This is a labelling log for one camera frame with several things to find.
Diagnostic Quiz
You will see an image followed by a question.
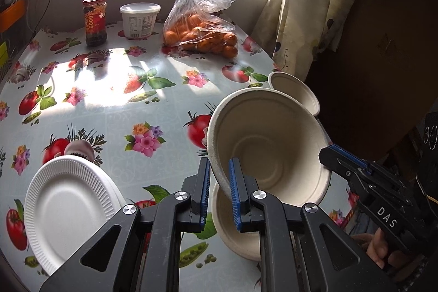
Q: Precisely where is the large beige paper bowl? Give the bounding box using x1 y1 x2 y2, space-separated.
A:
207 87 331 206

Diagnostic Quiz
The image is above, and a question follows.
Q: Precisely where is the small beige paper bowl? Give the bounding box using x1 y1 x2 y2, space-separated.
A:
268 71 320 116

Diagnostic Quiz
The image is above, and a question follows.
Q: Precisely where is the white paper plate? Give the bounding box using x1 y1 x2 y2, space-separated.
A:
24 155 126 275

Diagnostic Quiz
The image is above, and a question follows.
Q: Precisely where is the person's right hand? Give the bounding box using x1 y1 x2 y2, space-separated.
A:
351 228 408 269

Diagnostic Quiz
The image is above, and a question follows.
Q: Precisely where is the black control box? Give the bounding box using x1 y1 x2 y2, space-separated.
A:
418 111 438 204

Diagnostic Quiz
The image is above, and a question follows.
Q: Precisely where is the floral vegetable print tablecloth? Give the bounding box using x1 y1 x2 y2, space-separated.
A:
1 24 276 291

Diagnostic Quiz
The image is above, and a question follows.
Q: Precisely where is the patterned cream curtain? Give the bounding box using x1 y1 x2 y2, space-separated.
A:
251 0 355 80

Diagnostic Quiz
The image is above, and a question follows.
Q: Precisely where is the plastic bag of oranges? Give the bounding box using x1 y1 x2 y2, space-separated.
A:
163 0 238 59

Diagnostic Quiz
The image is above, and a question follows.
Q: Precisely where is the white plastic tub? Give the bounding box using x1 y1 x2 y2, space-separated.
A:
120 2 161 40

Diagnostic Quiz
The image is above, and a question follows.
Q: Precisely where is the red chili sauce jar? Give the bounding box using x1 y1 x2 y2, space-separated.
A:
82 0 107 47

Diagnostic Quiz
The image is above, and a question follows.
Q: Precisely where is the green cardboard boxes stack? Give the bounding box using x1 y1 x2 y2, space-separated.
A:
0 42 9 68

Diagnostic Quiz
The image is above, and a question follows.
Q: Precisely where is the orange tray with clutter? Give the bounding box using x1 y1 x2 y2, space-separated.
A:
0 0 27 33

